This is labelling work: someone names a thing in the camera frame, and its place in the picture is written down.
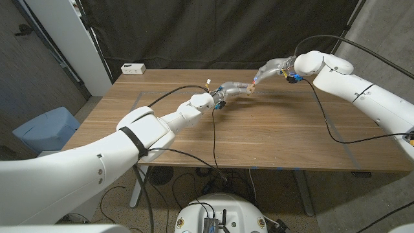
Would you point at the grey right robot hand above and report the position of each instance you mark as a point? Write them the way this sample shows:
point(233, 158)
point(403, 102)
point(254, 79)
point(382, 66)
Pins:
point(273, 69)

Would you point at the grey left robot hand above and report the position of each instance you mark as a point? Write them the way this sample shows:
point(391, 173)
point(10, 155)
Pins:
point(231, 90)

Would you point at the wooden block with holes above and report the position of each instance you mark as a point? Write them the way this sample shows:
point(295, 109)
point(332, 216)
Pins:
point(250, 89)

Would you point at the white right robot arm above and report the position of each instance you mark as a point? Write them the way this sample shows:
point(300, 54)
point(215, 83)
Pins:
point(355, 87)

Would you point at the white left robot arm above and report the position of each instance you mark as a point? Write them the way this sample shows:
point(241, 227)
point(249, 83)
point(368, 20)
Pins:
point(136, 145)

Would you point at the large wooden panel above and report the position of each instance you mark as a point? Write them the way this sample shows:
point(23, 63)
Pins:
point(284, 93)

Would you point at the black backdrop curtain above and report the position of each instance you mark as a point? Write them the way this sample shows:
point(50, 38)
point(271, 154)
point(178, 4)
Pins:
point(220, 32)

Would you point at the black backdrop stand pole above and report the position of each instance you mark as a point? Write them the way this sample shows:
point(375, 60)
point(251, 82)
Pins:
point(344, 32)
point(93, 39)

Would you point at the white power strip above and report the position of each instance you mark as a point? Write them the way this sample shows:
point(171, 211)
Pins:
point(133, 68)

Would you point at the round black fan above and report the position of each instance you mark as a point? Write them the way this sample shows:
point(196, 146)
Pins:
point(160, 175)

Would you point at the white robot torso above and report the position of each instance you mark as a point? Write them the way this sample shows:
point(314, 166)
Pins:
point(223, 204)

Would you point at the grey table leg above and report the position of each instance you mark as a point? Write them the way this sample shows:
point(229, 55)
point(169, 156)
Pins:
point(304, 194)

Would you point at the grey electronics box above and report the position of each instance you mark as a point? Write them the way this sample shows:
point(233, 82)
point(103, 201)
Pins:
point(210, 225)

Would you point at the white table leg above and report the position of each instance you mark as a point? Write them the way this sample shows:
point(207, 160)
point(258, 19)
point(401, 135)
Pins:
point(137, 191)

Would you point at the blue plastic bin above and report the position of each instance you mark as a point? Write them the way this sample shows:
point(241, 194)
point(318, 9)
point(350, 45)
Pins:
point(45, 129)

